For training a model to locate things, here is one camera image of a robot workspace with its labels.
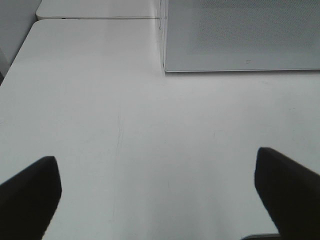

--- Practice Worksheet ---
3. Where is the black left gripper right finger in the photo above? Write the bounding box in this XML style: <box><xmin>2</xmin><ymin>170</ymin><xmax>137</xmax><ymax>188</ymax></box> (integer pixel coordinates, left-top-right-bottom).
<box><xmin>254</xmin><ymin>147</ymin><xmax>320</xmax><ymax>240</ymax></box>

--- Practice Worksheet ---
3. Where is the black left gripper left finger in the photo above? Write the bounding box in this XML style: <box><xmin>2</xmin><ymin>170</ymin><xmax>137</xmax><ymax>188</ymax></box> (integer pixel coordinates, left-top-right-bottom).
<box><xmin>0</xmin><ymin>156</ymin><xmax>62</xmax><ymax>240</ymax></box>

